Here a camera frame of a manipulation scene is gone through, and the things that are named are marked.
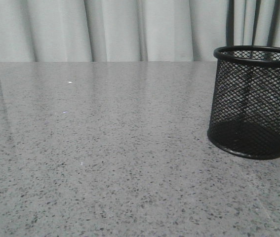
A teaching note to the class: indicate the grey pleated curtain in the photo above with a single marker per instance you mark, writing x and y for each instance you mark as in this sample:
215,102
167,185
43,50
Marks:
132,30

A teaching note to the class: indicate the black wire mesh bucket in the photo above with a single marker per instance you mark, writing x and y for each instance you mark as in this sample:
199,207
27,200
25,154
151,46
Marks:
245,112

